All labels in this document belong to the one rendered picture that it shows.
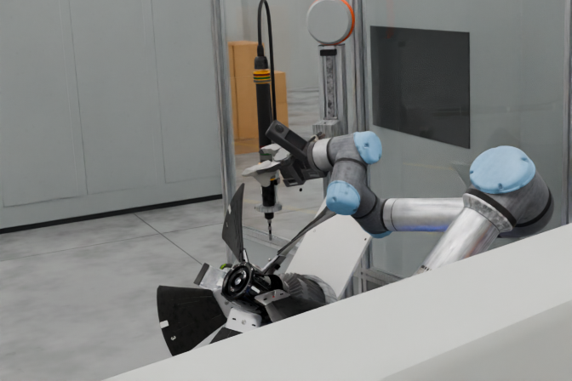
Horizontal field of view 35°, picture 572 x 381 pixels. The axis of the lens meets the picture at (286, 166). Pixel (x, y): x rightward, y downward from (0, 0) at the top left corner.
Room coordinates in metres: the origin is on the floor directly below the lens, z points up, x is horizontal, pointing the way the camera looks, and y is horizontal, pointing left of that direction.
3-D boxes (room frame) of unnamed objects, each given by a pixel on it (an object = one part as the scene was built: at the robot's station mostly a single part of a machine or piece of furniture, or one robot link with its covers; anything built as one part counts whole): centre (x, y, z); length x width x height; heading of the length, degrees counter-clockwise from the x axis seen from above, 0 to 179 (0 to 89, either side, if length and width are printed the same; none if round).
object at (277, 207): (2.37, 0.05, 1.48); 0.09 x 0.07 x 0.10; 162
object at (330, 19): (3.04, -0.17, 1.88); 0.17 x 0.15 x 0.16; 37
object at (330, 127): (2.95, -0.14, 1.52); 0.10 x 0.07 x 0.08; 162
